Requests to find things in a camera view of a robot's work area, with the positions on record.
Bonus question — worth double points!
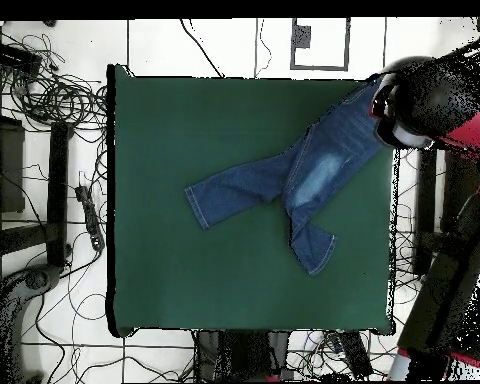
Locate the blue denim jeans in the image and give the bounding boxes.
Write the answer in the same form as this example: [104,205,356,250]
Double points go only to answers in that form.
[183,75,387,277]

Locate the black flat box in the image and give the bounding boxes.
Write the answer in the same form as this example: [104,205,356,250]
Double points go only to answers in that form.
[0,40,44,68]

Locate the black stand bar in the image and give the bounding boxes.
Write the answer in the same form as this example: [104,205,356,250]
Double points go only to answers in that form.
[45,120,74,268]
[416,149,438,237]

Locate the dark square case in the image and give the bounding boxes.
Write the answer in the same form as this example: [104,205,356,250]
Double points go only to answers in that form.
[441,149,480,237]
[0,113,26,214]

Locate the dark green table cloth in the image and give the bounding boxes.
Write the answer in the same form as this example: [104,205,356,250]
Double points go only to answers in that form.
[105,63,405,339]

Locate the black power strip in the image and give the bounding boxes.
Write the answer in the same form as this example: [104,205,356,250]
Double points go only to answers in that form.
[74,184,106,252]
[337,330,374,379]

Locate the grey wheeled stand leg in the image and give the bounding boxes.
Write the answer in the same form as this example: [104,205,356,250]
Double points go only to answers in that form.
[0,263,63,383]

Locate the grey square frame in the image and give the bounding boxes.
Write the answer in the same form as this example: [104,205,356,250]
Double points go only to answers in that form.
[289,17,351,72]

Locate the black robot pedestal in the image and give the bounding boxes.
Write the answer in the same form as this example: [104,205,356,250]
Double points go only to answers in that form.
[192,329,292,384]

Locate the black cable tangle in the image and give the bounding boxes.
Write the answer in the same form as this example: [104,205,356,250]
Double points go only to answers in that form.
[0,23,109,133]

